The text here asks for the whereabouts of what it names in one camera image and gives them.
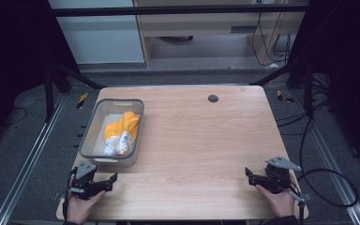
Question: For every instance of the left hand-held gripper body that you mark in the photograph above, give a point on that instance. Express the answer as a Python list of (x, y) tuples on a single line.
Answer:
[(82, 171)]

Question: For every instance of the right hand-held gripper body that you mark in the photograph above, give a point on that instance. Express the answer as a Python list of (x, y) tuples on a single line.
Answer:
[(278, 175)]

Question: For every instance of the person's right hand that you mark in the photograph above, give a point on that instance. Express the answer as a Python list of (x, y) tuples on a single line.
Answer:
[(278, 201)]

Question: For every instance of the person's left hand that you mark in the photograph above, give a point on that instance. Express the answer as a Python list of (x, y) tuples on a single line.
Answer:
[(82, 206)]

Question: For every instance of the grey plastic basket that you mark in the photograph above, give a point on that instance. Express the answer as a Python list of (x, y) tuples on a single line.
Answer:
[(97, 137)]

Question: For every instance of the orange and white cloth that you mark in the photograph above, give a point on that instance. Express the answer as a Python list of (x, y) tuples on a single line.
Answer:
[(122, 131)]

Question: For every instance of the black and yellow tape marker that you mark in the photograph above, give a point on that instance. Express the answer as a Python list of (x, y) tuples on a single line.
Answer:
[(82, 100), (282, 97)]

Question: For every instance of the black metal stand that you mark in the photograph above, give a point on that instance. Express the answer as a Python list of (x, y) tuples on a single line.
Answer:
[(48, 90), (307, 90)]

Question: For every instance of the dark curtain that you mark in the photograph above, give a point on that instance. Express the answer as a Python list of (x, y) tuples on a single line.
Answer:
[(350, 62), (12, 62)]

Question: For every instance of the white cabinet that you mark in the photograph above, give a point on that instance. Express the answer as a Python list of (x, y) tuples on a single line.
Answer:
[(100, 37)]

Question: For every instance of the light wooden desk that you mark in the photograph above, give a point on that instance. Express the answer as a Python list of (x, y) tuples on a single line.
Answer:
[(200, 28)]

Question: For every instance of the black horizontal bar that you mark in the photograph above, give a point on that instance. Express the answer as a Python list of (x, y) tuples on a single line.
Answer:
[(168, 11)]

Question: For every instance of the aluminium floor rail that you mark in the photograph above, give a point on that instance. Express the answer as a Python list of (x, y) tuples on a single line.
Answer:
[(331, 162), (28, 159)]

